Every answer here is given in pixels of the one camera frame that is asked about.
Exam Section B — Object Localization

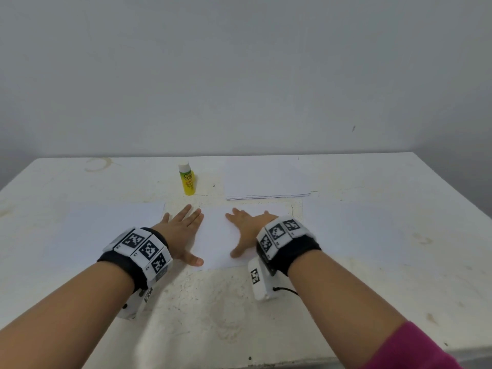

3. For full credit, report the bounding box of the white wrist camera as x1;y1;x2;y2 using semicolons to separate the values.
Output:
116;283;155;321
246;255;282;303

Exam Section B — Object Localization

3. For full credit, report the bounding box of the yellow glue stick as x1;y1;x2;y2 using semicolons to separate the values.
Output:
177;162;198;197

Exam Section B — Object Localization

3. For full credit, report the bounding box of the glued white paper sheet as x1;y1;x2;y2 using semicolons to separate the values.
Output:
163;199;295;270
222;158;318;203

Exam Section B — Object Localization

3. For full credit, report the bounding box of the person's left hand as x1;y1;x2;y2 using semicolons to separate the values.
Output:
151;203;207;268

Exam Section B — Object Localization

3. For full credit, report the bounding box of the person's right forearm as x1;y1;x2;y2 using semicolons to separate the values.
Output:
288;249;410;369

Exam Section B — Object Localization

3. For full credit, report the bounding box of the black marker wristband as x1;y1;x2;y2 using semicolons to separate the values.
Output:
96;225;175;294
254;216;323;277

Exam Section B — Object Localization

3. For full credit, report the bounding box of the person's right hand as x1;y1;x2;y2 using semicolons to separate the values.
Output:
223;207;280;260

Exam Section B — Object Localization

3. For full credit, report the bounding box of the person's left forearm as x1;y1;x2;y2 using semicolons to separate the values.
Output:
0;260;136;369

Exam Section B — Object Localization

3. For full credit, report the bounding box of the pink sleeve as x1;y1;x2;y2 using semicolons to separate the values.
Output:
359;319;467;369

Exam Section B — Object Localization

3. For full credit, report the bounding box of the black cable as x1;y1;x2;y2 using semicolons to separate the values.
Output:
272;284;300;297

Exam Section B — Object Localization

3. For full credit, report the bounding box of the stack of white paper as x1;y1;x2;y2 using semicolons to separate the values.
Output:
44;201;168;268
303;199;418;263

